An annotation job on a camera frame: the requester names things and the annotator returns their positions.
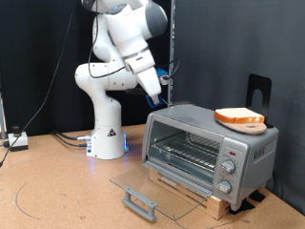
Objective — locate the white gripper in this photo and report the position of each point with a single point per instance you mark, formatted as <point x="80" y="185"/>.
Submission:
<point x="148" y="81"/>

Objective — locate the white bread slice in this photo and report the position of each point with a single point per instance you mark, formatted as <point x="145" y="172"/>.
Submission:
<point x="238" y="114"/>

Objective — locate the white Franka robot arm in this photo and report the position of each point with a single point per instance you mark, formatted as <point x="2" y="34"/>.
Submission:
<point x="105" y="133"/>

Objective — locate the silver oven knob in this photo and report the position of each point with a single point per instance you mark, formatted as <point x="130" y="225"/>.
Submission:
<point x="228" y="166"/>
<point x="224" y="186"/>

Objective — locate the silver toaster oven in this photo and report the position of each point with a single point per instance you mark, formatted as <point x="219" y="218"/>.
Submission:
<point x="254" y="152"/>

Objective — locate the vertical metal pole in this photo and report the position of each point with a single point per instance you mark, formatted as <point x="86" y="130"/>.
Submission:
<point x="172" y="31"/>

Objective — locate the round wooden cutting board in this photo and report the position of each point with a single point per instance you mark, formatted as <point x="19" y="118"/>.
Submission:
<point x="251" y="129"/>

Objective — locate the black metal bookend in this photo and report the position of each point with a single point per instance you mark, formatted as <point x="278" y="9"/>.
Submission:
<point x="259" y="83"/>

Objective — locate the wooden slatted block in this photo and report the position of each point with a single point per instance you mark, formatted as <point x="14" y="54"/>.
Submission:
<point x="219" y="208"/>

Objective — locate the black foam pad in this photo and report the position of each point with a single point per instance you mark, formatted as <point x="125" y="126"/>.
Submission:
<point x="242" y="206"/>
<point x="257" y="196"/>

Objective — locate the white emergency stop button box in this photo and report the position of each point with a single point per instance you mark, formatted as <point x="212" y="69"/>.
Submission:
<point x="18" y="141"/>

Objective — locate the wrist camera blue mount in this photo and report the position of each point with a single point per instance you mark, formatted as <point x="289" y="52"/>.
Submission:
<point x="162" y="76"/>

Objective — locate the grey metal frame post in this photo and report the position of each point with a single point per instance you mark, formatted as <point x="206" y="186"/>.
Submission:
<point x="2" y="117"/>

